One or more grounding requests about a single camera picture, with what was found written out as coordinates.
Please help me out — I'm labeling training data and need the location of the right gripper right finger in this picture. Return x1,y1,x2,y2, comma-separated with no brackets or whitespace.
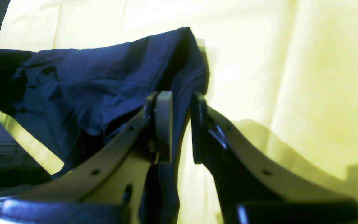
191,92,358,224

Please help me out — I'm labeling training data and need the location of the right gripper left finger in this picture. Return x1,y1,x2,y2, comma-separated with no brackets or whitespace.
0,91,173,224

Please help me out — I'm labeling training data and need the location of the dark navy T-shirt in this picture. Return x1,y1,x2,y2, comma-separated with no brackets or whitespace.
0,27,210,224

